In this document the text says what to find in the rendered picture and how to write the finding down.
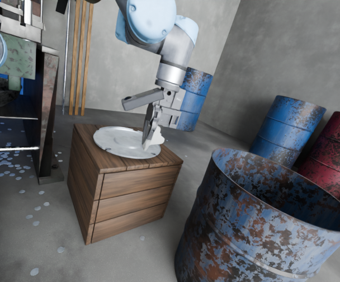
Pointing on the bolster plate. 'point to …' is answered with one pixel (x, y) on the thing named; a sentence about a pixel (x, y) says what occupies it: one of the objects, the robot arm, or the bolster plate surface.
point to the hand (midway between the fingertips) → (143, 146)
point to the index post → (27, 12)
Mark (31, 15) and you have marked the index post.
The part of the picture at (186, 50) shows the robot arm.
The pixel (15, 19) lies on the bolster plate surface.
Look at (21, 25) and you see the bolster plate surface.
